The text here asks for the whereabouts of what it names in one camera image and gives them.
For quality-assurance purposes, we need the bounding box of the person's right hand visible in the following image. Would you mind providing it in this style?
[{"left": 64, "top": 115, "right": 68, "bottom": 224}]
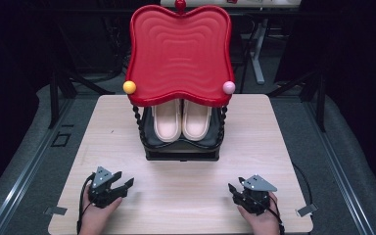
[{"left": 236, "top": 191, "right": 281, "bottom": 235}]

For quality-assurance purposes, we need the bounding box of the red and black shoe rack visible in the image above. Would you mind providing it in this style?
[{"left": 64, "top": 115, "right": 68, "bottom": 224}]
[{"left": 122, "top": 0, "right": 237, "bottom": 163}]

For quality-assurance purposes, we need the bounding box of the cream clog shoe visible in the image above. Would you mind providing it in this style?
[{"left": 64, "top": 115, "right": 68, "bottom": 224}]
[
  {"left": 151, "top": 98, "right": 182, "bottom": 143},
  {"left": 181, "top": 98, "right": 213, "bottom": 142}
]

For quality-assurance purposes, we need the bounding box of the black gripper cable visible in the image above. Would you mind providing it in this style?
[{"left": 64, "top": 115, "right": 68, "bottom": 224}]
[
  {"left": 266, "top": 195, "right": 286, "bottom": 235},
  {"left": 76, "top": 172, "right": 96, "bottom": 235}
]

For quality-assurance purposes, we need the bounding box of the grey tape strip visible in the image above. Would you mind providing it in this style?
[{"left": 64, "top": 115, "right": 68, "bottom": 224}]
[
  {"left": 295, "top": 203, "right": 319, "bottom": 218},
  {"left": 43, "top": 205, "right": 69, "bottom": 216}
]

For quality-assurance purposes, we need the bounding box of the thin black cable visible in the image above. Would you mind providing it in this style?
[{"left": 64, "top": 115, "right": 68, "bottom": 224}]
[{"left": 292, "top": 162, "right": 314, "bottom": 206}]

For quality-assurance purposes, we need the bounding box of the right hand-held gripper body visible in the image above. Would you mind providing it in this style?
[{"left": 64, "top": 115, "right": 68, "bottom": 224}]
[{"left": 233, "top": 173, "right": 279, "bottom": 216}]

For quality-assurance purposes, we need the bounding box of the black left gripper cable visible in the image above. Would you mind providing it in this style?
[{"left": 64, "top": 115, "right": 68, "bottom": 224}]
[{"left": 76, "top": 172, "right": 96, "bottom": 235}]

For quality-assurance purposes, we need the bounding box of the person's left hand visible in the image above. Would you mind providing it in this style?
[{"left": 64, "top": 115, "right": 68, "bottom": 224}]
[{"left": 77, "top": 192, "right": 124, "bottom": 235}]

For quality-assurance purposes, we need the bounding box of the metal floor rail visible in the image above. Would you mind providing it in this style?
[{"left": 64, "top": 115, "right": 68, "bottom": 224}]
[
  {"left": 0, "top": 97, "right": 76, "bottom": 235},
  {"left": 302, "top": 97, "right": 376, "bottom": 235}
]

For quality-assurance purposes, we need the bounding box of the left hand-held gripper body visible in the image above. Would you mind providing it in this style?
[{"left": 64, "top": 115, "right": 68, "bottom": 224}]
[{"left": 87, "top": 165, "right": 127, "bottom": 210}]

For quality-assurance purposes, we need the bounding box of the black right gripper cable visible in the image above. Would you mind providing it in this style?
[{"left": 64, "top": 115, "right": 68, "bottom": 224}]
[{"left": 266, "top": 195, "right": 286, "bottom": 235}]

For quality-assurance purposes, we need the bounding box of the black metal stand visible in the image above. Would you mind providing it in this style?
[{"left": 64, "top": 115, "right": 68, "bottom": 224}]
[
  {"left": 47, "top": 63, "right": 117, "bottom": 129},
  {"left": 266, "top": 63, "right": 328, "bottom": 133}
]

